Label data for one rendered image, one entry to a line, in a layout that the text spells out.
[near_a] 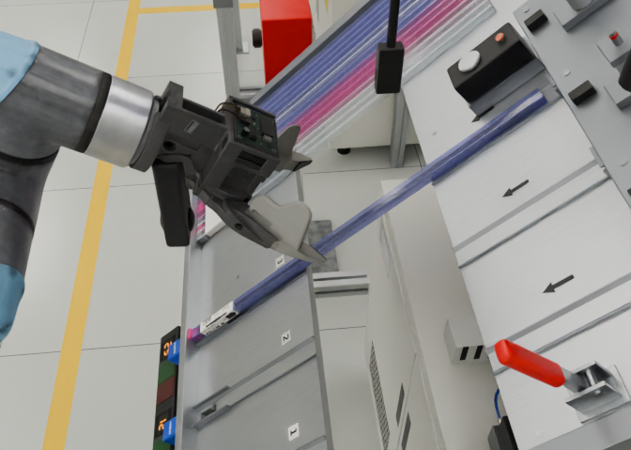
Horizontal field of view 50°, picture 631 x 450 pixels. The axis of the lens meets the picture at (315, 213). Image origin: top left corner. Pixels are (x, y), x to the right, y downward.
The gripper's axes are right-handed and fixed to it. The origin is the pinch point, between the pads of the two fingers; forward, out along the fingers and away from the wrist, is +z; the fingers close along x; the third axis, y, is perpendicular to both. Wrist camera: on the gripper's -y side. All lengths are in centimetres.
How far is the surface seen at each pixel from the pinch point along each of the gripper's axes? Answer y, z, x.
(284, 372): -11.7, 2.1, -12.2
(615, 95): 29.7, 6.1, -11.5
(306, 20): -11, 13, 68
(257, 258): -15.2, 1.5, 6.0
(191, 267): -25.6, -3.0, 10.9
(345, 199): -69, 65, 96
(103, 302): -106, 7, 63
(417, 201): -15.5, 34.5, 31.6
